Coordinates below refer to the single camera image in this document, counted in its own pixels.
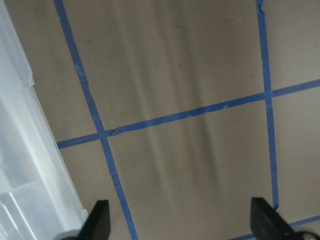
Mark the clear plastic box lid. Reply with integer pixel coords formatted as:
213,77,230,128
0,2,88,240

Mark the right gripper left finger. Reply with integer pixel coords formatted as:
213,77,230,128
54,200,111,240

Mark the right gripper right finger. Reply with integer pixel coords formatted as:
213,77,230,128
250,197,320,240

